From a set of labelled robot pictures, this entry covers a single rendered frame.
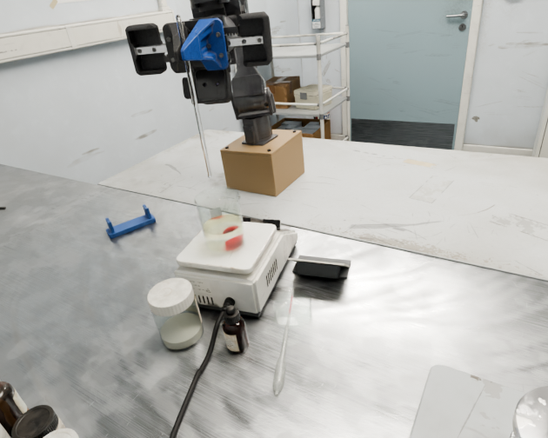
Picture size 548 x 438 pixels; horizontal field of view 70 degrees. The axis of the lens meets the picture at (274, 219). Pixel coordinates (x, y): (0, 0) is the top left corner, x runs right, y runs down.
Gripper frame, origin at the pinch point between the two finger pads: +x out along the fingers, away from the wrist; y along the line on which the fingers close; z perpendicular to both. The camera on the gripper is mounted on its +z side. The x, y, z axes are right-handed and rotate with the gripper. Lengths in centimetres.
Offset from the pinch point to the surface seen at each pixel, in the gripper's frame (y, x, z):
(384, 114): -65, -290, 97
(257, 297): -6.0, 8.8, 31.2
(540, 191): -58, -26, 35
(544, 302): -45, 6, 35
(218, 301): 0.1, 7.9, 32.7
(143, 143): 85, -150, 63
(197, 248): 3.4, 3.3, 26.6
